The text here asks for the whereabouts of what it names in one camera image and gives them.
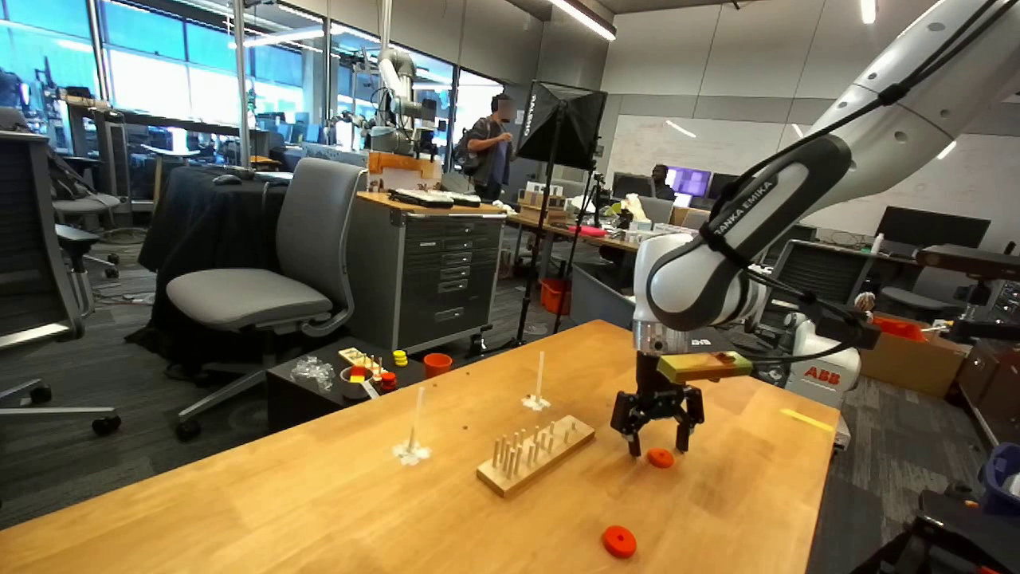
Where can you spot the yellow tape strip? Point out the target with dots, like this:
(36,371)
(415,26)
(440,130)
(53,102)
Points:
(808,419)

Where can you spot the orange bucket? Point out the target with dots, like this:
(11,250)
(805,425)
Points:
(552,299)

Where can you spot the white ABB robot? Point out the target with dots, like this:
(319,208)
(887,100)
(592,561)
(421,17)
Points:
(816,371)

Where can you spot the blue bin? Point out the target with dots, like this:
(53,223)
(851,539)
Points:
(1004,475)

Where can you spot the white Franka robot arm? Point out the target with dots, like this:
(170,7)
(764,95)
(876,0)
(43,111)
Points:
(936,85)

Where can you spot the clear plastic piece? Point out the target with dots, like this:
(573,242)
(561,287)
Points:
(314,371)

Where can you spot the monitor with purple screen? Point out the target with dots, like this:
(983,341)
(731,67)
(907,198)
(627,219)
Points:
(691,182)

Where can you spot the small yellow cube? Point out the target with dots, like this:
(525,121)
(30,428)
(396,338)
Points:
(400,359)

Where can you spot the black cloth cover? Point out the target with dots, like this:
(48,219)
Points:
(207,229)

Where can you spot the orange disk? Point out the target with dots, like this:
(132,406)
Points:
(621,539)
(661,456)

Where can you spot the wooden rack with pegs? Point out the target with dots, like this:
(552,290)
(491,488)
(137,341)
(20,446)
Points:
(569,432)

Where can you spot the person in dark shirt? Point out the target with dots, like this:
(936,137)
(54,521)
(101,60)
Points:
(491,144)

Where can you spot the yellow-green wrist camera box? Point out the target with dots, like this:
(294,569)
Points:
(703,368)

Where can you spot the black mesh office chair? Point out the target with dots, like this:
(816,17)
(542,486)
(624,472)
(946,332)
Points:
(36,234)

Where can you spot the cardboard box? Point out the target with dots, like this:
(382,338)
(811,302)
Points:
(914,366)

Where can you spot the gray office chair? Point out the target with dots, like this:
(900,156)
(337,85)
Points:
(255,293)

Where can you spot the cream flat block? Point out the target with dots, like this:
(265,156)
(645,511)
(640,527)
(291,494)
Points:
(362,359)

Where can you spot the black desk monitor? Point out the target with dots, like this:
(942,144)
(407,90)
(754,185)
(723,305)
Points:
(936,229)

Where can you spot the low black cart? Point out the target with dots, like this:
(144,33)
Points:
(319,391)

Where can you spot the orange cup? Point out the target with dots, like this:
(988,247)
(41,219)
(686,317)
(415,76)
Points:
(439,366)

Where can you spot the small red item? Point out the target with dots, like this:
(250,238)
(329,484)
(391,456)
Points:
(386,380)

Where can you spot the gray metal cabinet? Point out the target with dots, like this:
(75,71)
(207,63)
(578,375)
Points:
(425,273)

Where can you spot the black softbox light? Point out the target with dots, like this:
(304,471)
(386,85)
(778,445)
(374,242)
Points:
(569,130)

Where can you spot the wooden box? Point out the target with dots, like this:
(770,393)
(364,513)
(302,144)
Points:
(403,169)

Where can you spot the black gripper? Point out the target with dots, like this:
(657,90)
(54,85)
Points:
(651,385)

